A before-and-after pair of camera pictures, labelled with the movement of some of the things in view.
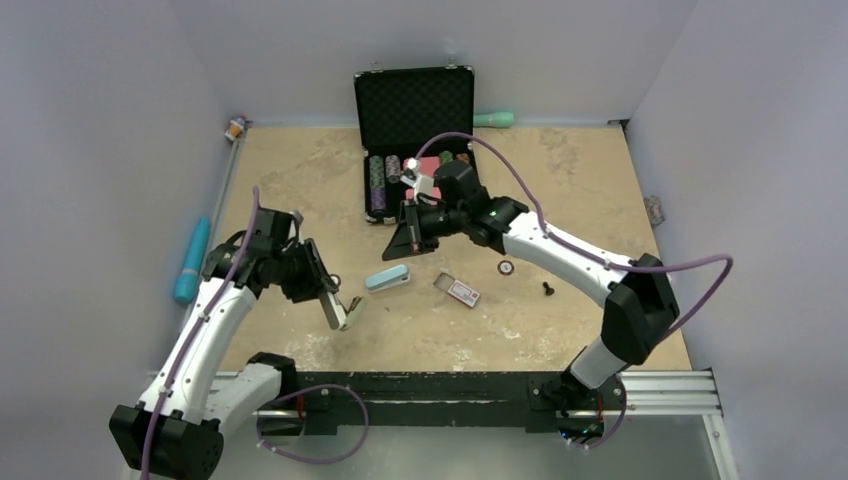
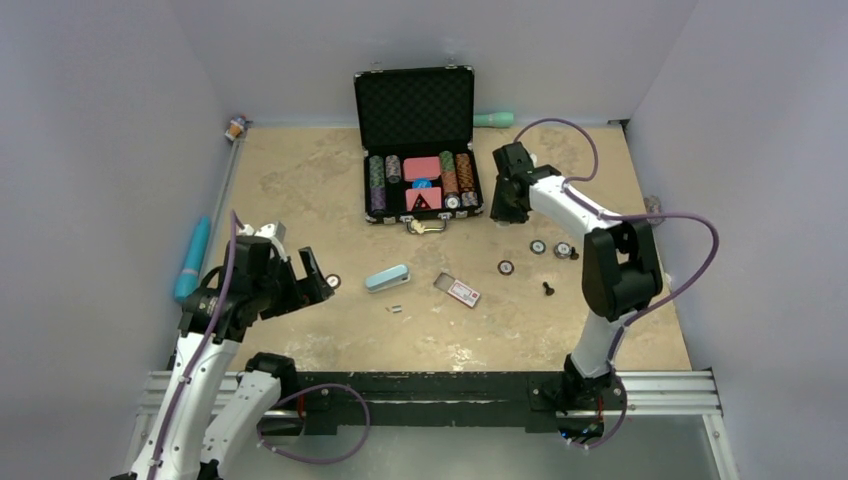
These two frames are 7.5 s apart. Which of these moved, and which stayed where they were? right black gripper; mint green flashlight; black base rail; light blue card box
Moved: right black gripper
Stayed: mint green flashlight; light blue card box; black base rail
